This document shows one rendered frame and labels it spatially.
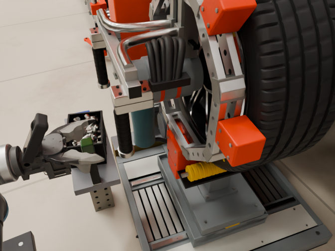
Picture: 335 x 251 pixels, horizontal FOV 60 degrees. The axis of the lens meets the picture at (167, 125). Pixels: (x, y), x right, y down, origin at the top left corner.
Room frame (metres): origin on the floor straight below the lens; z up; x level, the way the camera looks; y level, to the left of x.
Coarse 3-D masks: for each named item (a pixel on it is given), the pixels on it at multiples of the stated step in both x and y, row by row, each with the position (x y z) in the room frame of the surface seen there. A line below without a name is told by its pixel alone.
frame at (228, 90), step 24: (168, 0) 0.95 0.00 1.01; (192, 0) 0.67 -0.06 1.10; (216, 48) 0.58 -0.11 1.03; (216, 72) 0.54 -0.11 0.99; (240, 72) 0.55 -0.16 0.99; (216, 96) 0.52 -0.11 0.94; (240, 96) 0.53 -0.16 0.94; (168, 120) 0.83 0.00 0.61; (216, 120) 0.51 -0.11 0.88; (192, 144) 0.69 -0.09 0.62; (216, 144) 0.51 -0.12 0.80
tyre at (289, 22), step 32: (256, 0) 0.62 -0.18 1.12; (288, 0) 0.64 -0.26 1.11; (320, 0) 0.65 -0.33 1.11; (256, 32) 0.57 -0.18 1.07; (288, 32) 0.58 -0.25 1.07; (320, 32) 0.60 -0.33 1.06; (256, 64) 0.55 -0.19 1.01; (288, 64) 0.54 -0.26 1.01; (320, 64) 0.57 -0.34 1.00; (256, 96) 0.53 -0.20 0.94; (288, 96) 0.52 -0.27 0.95; (320, 96) 0.54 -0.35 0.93; (192, 128) 0.82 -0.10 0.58; (288, 128) 0.51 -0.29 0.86; (320, 128) 0.54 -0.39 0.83; (224, 160) 0.59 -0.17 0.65; (256, 160) 0.50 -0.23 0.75
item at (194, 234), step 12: (168, 168) 0.98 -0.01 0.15; (168, 180) 0.89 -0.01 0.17; (180, 192) 0.83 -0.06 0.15; (180, 204) 0.77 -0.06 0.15; (180, 216) 0.73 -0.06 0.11; (264, 216) 0.70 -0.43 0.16; (192, 228) 0.65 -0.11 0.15; (228, 228) 0.64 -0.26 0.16; (240, 228) 0.66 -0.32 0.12; (192, 240) 0.60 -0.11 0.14; (204, 240) 0.60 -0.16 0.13
